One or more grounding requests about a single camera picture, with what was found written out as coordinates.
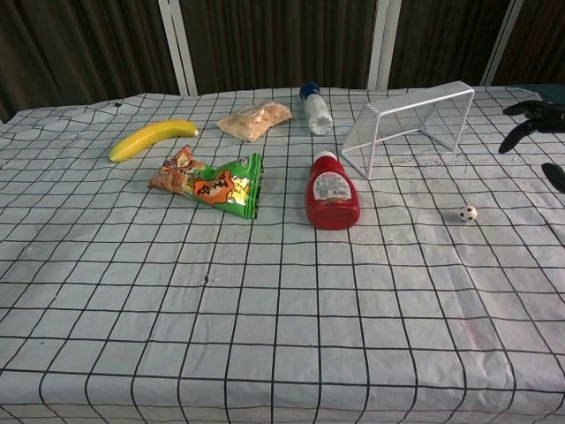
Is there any dark brown curtain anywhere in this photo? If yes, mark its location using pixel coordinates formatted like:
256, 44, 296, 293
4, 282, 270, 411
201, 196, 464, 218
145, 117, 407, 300
0, 0, 565, 124

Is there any white metal frame post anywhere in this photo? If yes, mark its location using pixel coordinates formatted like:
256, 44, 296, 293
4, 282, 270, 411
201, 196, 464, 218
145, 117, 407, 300
158, 0, 199, 96
480, 0, 529, 87
366, 0, 403, 91

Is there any white wire mesh goal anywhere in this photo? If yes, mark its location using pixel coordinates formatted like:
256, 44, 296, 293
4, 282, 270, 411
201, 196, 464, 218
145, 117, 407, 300
339, 80, 476, 180

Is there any green orange snack bag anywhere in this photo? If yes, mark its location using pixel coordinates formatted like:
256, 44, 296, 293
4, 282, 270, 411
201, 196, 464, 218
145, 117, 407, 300
148, 144, 265, 221

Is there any clear bag of beige snacks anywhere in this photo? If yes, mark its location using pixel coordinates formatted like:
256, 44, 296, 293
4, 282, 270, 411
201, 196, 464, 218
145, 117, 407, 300
215, 100, 293, 143

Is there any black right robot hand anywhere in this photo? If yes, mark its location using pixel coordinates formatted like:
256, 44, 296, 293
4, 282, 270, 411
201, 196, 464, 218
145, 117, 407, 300
498, 100, 565, 194

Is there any yellow banana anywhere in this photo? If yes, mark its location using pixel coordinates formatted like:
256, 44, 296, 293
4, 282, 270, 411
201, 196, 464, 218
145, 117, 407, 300
108, 119, 200, 163

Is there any red ketchup bottle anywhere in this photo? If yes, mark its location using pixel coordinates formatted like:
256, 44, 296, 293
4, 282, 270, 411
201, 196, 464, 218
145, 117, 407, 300
304, 150, 362, 231

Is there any clear bottle with blue cap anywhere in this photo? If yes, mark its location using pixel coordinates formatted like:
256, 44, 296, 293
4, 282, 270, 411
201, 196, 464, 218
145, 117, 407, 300
299, 81, 334, 135

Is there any white black grid tablecloth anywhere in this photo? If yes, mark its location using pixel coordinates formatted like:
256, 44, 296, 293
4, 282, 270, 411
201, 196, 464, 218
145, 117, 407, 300
0, 85, 565, 424

